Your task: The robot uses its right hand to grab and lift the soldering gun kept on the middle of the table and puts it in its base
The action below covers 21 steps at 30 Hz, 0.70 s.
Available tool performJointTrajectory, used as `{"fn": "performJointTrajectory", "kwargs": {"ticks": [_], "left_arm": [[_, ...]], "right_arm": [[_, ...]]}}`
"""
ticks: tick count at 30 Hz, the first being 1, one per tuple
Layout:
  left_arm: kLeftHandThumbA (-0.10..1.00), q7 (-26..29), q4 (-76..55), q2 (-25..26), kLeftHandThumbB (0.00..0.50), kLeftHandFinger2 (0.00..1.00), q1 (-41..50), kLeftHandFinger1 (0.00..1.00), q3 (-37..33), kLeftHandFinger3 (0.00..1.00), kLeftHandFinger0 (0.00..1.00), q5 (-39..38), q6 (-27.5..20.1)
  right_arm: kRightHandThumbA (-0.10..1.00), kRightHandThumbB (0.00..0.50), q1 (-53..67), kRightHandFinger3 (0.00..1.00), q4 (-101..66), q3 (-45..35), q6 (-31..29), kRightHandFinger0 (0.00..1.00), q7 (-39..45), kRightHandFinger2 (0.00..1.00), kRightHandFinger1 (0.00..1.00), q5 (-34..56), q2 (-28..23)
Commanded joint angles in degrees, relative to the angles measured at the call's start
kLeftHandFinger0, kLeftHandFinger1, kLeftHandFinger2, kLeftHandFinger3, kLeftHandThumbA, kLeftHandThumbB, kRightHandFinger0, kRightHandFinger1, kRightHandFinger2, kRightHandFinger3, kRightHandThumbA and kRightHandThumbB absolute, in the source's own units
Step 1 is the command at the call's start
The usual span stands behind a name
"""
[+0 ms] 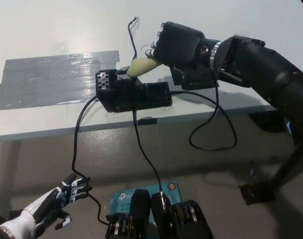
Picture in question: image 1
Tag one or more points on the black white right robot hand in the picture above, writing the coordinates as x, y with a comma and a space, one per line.
181, 47

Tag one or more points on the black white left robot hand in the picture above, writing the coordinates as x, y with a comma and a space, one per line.
41, 204

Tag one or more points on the black soldering station base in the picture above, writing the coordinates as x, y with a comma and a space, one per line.
136, 99

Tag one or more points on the black robot torso blocks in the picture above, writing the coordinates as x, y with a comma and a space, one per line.
142, 211

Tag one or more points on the black printed holder plate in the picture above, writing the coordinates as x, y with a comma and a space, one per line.
191, 82

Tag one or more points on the teal TP-Link box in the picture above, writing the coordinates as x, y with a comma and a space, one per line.
121, 198

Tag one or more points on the small black tape strip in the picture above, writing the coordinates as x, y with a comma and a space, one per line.
147, 121

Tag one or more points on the black table leg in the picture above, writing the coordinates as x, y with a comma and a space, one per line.
285, 166

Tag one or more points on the black table bracket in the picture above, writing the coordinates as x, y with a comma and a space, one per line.
268, 123

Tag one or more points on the grey duct tape patch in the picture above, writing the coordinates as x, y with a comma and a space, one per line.
49, 77

